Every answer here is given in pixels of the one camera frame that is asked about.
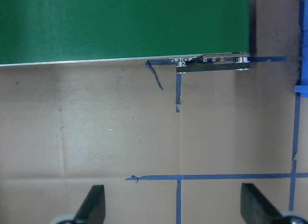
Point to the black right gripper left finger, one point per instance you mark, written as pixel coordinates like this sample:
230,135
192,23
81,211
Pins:
92,210

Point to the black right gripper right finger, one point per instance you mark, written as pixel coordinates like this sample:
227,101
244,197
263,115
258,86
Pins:
255,208

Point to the green conveyor belt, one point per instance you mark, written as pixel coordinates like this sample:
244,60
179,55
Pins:
63,31

